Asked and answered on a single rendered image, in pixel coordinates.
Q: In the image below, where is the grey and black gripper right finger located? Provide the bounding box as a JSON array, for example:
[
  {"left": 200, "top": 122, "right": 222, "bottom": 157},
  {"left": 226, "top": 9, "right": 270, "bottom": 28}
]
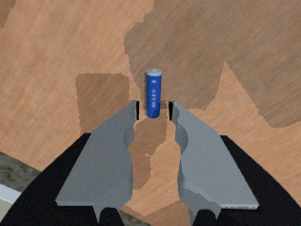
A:
[{"left": 169, "top": 101, "right": 301, "bottom": 226}]

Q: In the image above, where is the blue aa battery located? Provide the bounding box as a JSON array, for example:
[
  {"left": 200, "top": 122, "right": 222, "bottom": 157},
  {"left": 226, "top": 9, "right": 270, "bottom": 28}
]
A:
[{"left": 147, "top": 69, "right": 162, "bottom": 118}]

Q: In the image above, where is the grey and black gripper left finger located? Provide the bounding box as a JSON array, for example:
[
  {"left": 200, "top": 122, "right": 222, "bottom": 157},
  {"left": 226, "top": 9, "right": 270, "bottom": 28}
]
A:
[{"left": 0, "top": 100, "right": 139, "bottom": 226}]

